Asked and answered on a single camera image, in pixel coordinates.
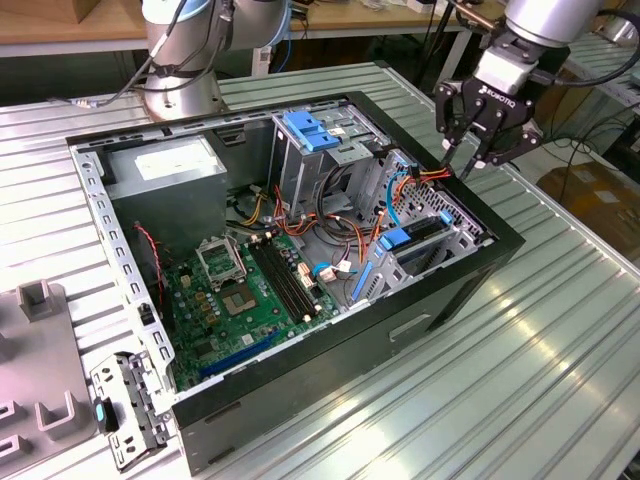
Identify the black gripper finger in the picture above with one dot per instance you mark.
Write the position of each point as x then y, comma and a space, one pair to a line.
447, 115
515, 147

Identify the metal slot cover bracket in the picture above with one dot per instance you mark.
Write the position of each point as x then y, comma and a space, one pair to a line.
112, 380

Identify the metal slat side table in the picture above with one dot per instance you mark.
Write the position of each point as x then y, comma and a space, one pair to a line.
620, 95

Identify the CPU socket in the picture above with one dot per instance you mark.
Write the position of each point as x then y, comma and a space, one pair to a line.
240, 300

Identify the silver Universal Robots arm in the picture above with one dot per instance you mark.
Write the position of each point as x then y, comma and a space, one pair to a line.
180, 95

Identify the metal disk bay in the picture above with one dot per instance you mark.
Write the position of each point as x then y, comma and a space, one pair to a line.
385, 282

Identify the large brown cardboard box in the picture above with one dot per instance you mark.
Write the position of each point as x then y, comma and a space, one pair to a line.
590, 195

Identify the hard disk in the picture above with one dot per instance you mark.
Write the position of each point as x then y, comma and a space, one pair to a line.
397, 239

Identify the black RAM slot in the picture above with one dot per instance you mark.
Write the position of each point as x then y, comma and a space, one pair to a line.
292, 280
280, 286

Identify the small black adapter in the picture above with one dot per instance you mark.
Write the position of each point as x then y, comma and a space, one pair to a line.
300, 11

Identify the blue drive cage latch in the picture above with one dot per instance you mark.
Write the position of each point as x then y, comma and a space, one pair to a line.
310, 132

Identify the grey power supply unit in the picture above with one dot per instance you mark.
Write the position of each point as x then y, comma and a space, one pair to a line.
170, 210

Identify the metal optical drive cage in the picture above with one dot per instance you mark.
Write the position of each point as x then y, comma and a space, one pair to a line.
300, 175

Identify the black latch with blue tab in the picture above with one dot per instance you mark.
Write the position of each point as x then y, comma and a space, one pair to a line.
100, 415

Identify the grey parts rack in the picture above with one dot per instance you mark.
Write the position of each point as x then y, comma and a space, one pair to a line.
40, 360

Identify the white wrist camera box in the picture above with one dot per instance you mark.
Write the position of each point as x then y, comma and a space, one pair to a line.
500, 67

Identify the wooden desk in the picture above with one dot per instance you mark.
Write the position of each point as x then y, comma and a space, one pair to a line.
345, 21

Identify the green motherboard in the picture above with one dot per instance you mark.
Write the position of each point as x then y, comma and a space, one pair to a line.
260, 325

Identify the black open PC case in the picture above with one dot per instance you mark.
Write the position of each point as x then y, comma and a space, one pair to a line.
325, 380

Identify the blue expansion slot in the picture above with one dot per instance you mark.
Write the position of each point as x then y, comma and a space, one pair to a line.
235, 357

